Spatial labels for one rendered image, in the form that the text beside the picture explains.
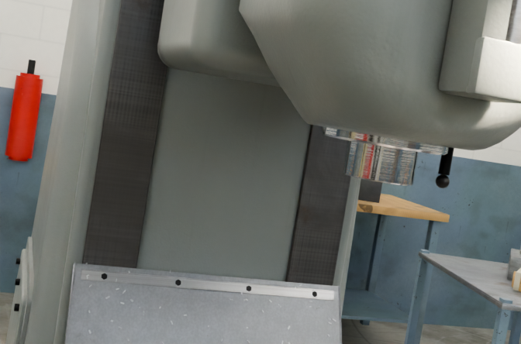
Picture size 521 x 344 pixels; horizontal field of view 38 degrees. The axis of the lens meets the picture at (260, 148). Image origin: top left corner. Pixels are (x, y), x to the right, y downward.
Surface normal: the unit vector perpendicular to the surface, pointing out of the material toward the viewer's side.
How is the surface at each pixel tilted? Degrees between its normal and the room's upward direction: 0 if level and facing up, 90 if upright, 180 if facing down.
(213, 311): 63
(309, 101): 125
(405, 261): 90
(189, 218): 90
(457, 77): 90
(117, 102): 90
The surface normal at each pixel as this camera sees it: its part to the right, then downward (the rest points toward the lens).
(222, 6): 0.15, 0.07
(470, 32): -0.94, -0.14
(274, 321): 0.34, -0.36
